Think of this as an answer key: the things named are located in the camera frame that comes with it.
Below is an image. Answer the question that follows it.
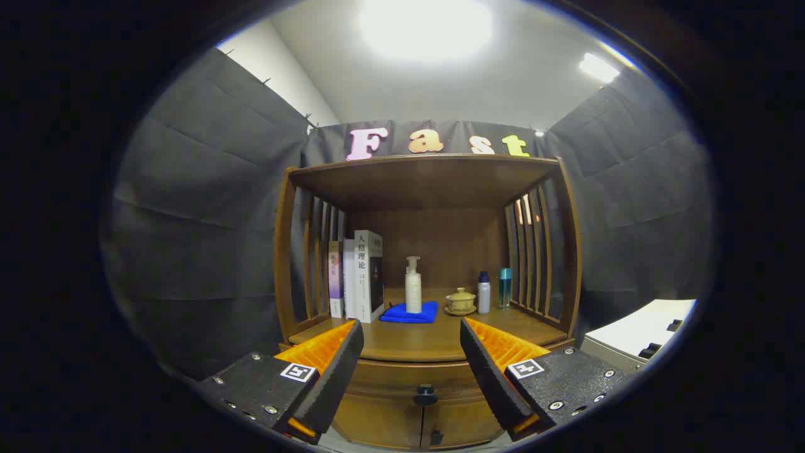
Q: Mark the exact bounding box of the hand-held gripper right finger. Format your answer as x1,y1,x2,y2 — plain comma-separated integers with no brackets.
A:
459,316,631,442

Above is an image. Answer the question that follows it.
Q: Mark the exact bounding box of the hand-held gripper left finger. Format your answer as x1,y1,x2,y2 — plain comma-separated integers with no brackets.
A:
196,318,365,446

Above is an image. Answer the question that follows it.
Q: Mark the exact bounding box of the wooden drawer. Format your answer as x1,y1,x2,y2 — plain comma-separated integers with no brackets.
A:
345,357,504,406

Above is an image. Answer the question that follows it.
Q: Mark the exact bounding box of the wooden cabinet door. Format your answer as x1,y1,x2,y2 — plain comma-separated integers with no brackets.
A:
331,403,423,450
420,403,504,449

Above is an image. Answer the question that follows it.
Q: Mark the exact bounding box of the wooden countertop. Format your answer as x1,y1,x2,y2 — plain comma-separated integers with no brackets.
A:
288,286,570,362

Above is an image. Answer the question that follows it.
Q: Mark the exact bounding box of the wooden cabinet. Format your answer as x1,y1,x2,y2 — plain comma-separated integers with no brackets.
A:
272,153,582,450

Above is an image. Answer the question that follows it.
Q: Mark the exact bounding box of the beige lidded teacup with saucer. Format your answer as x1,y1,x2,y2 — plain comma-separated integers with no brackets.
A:
444,287,478,316

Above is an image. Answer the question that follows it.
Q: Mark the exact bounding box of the blue folded cloth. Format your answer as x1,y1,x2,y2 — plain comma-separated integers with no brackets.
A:
379,301,439,325

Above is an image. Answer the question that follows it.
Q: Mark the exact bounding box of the purple book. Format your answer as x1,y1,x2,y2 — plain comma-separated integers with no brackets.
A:
328,240,345,319

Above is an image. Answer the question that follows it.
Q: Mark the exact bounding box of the thin white book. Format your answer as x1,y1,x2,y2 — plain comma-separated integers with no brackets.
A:
343,238,358,320

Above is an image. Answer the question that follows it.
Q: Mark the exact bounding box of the white pump bottle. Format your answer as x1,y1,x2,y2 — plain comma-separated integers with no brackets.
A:
404,256,423,314

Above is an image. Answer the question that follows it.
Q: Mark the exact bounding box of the thick white and black book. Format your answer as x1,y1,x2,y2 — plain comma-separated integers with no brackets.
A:
354,230,385,324

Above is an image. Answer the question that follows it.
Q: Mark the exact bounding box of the white appliance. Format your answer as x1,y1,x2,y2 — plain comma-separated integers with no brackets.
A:
579,299,697,375

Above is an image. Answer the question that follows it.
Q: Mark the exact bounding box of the small ceiling light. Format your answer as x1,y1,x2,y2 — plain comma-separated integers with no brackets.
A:
579,52,621,84

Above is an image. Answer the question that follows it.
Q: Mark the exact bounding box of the large round ceiling light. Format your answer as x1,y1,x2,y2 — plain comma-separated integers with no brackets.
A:
358,0,494,62

